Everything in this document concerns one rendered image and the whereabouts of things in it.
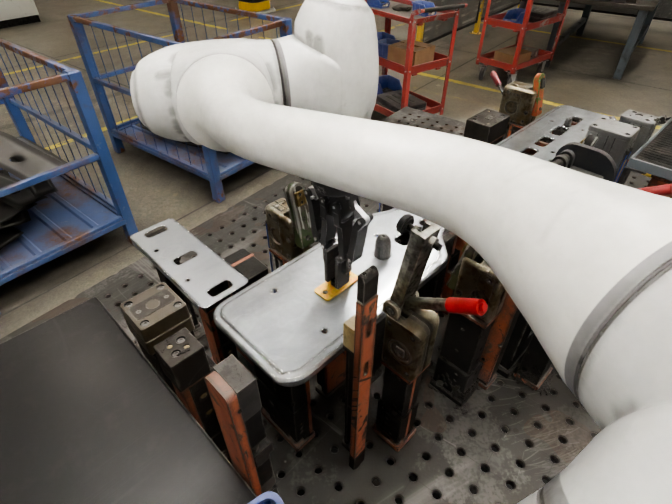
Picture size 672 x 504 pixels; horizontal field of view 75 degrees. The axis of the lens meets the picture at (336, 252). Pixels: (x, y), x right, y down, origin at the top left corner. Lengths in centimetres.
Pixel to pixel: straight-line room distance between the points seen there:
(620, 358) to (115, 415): 59
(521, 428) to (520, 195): 83
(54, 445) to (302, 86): 53
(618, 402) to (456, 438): 81
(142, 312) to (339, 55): 46
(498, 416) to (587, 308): 85
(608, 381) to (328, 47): 44
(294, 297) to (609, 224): 63
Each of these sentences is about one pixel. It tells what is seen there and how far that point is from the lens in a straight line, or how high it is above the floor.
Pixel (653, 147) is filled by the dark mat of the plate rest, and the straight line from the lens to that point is 109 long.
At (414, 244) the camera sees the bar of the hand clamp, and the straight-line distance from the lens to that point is 58.
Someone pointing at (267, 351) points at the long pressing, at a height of 100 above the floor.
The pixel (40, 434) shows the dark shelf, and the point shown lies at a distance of 69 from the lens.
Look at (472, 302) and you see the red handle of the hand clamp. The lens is 59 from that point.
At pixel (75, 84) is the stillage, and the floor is 90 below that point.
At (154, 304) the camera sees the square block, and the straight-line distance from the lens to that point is 73.
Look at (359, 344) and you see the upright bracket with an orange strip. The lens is 61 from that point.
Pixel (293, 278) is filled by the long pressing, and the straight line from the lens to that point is 81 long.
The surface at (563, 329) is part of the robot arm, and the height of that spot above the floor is 141.
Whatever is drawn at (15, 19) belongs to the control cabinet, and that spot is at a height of 8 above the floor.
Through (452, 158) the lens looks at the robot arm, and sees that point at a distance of 29.
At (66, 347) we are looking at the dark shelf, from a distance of 77.
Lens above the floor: 155
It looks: 40 degrees down
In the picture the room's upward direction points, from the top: straight up
